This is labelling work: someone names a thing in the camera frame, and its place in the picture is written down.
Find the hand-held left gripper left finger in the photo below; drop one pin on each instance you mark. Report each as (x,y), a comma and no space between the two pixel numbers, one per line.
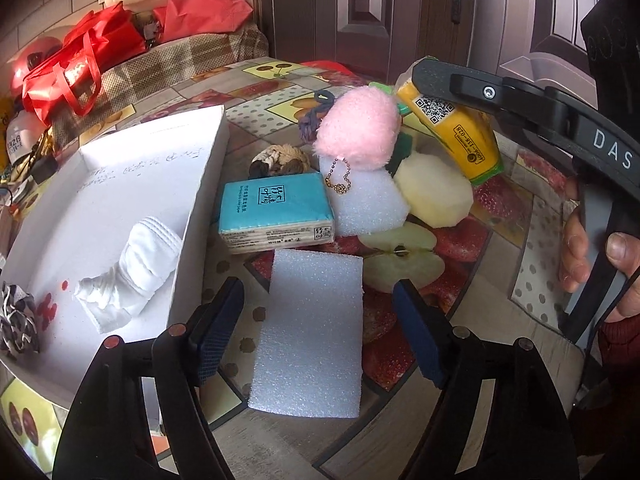
(220,331)

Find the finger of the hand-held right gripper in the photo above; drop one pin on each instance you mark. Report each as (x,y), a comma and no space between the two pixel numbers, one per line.
(465,91)
(612,45)

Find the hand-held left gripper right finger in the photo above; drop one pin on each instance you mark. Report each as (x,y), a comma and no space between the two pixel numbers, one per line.
(420,331)

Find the yellow tissue packet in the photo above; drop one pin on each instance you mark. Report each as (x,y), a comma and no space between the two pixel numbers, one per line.
(475,150)

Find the white foam sheet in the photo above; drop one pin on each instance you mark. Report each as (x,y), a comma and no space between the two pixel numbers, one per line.
(310,330)

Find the yellow and green sponge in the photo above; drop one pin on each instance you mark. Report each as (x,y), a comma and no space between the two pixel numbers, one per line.
(397,152)

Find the teal tissue pack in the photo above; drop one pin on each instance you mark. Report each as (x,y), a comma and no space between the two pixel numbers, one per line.
(270,202)

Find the white cardboard box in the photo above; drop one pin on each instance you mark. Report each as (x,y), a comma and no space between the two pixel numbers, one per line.
(100,220)

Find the person's right forearm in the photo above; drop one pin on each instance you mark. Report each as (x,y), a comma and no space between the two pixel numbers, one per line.
(620,345)

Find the person's right hand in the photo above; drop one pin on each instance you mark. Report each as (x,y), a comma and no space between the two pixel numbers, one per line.
(622,252)

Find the white rolled socks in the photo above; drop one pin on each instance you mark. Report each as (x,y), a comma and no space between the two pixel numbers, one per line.
(145,260)

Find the pale yellow sponge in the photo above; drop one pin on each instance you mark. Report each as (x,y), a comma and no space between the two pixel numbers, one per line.
(432,190)

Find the fruit print tablecloth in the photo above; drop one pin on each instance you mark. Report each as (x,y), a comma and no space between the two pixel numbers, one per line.
(500,260)

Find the white foam block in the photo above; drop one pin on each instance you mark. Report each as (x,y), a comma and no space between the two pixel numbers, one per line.
(370,200)

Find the brown door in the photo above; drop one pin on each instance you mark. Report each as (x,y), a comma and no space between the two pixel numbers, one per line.
(350,10)

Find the red plastic bag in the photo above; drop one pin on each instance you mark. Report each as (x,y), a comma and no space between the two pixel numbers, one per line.
(325,66)

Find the black and white scrunchie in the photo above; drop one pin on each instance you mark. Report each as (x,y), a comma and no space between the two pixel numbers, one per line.
(17,320)

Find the black charger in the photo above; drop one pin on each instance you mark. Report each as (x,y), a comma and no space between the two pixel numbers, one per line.
(42,169)

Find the plaid cloth cover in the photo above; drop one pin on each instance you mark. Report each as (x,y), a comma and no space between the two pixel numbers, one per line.
(165,70)

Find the red fabric bag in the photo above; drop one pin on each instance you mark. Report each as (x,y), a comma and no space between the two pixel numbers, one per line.
(200,5)

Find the white helmet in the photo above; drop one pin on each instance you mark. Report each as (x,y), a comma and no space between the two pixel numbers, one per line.
(22,132)

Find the red tote bag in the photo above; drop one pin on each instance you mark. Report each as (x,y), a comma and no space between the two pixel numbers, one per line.
(100,45)

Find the red helmet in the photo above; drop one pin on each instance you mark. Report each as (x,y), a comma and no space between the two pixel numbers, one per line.
(35,57)

